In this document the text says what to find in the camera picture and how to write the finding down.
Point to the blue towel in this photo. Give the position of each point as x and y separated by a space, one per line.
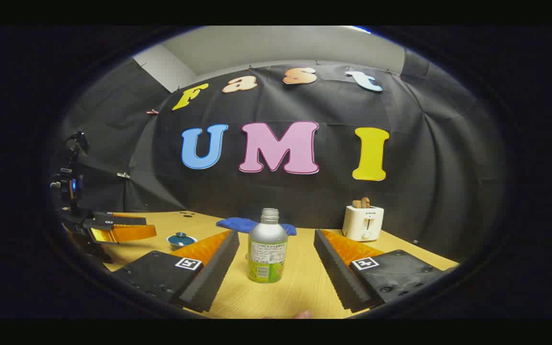
237 224

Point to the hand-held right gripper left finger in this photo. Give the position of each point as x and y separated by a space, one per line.
218 268

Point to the silver water bottle green label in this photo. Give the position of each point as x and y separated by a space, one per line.
267 239

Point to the brown bread slice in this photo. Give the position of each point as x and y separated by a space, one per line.
361 202

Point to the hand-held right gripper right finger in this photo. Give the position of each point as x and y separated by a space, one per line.
338 273

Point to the metal cloth clip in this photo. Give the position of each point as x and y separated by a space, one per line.
123 175

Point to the teal teacup white inside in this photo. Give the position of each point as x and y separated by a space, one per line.
180 246

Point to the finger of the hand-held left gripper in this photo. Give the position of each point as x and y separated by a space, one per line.
127 233

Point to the black backdrop cloth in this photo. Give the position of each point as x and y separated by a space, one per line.
304 201

